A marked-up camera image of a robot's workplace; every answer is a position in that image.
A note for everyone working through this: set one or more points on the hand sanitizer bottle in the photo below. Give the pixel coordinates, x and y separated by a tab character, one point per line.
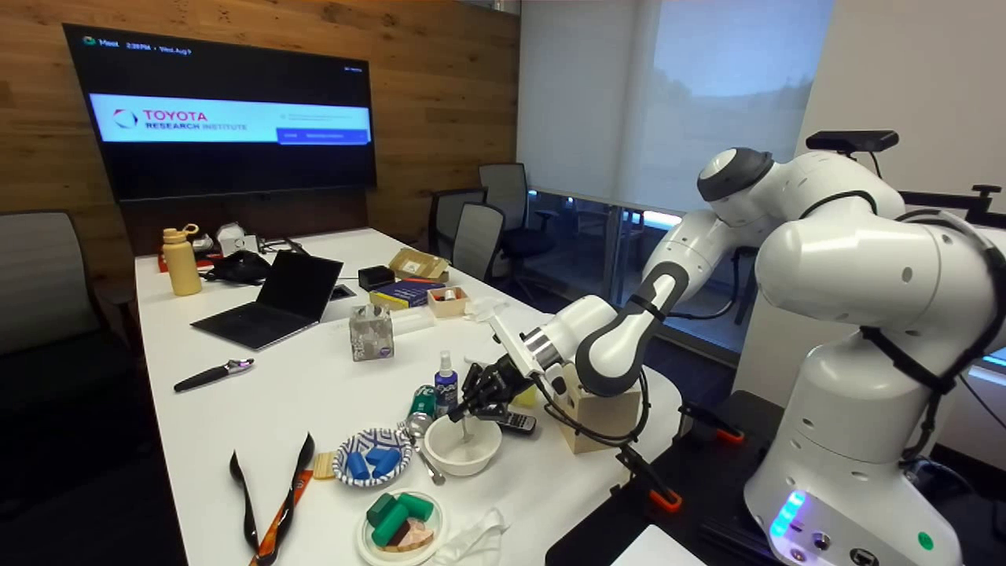
446	386

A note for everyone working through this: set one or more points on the black box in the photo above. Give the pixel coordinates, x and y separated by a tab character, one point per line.
374	278

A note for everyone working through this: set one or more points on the small wooden tray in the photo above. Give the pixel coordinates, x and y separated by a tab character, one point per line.
446	302

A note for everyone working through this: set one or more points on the wall television screen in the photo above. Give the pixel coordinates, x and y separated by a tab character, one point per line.
181	117

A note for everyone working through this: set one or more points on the blue patterned paper plate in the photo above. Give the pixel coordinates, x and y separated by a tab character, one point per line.
373	457

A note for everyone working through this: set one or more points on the cardboard box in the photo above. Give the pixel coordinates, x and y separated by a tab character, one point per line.
420	266

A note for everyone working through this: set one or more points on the white plate with blocks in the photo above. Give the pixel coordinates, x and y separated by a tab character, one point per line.
374	556

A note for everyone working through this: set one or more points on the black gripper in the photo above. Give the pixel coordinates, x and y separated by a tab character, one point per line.
484	389

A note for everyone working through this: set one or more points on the black mounting base plate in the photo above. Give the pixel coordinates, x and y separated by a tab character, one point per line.
693	494

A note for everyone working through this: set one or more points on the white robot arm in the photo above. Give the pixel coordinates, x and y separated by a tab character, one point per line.
919	291

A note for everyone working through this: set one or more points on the black laptop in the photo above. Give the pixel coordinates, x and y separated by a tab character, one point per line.
289	299

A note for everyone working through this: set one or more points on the green rectangular block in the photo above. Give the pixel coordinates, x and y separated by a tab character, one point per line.
417	509

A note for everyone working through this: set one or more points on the black clamp orange tip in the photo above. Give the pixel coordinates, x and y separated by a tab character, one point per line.
708	422
662	494

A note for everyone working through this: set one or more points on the green can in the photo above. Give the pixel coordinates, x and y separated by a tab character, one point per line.
421	410

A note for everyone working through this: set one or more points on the green cylinder block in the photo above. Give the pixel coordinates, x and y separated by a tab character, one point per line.
377	511
387	530

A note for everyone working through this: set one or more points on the crumpled clear plastic wrap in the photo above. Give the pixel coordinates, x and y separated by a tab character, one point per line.
476	544

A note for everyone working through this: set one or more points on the yellow water bottle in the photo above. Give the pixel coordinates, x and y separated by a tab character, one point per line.
181	258

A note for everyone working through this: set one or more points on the white bowl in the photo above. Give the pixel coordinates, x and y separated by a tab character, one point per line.
464	448

